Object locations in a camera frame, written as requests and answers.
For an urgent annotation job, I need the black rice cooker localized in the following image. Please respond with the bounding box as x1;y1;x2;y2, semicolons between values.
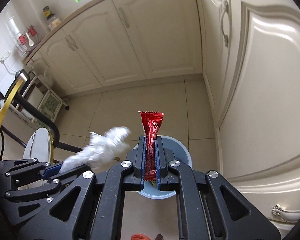
5;69;33;100

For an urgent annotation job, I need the white power cable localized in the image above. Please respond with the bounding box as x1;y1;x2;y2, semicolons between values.
2;62;18;74

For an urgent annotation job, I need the blue plastic bin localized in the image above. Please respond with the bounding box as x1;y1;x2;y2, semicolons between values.
133;135;192;200

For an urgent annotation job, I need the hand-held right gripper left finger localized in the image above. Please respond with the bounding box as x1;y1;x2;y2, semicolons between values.
49;135;147;240

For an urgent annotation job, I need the red snack packet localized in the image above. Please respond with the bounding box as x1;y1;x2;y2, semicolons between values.
138;110;164;182

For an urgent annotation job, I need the cream sink base cabinet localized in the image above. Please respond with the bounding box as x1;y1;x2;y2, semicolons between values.
22;0;203;97

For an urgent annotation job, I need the metal kitchen trolley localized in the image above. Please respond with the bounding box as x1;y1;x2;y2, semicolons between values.
9;74;69;130

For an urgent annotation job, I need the yellow cable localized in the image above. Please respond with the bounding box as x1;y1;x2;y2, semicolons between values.
0;77;27;162

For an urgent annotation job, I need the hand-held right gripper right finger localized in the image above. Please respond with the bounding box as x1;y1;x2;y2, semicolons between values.
155;135;282;240

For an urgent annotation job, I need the clear plastic scrap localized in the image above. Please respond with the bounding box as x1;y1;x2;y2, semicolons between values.
59;126;132;174

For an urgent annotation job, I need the hanging clear plastic bag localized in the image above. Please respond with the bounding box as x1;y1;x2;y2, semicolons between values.
31;60;54;85

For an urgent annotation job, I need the red wire dish rack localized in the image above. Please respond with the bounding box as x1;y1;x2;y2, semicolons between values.
15;25;44;54

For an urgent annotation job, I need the orange slipper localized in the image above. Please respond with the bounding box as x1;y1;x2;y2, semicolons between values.
131;233;152;240

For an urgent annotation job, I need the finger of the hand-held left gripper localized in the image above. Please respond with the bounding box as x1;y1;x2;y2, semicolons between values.
0;158;63;178
5;164;95;227

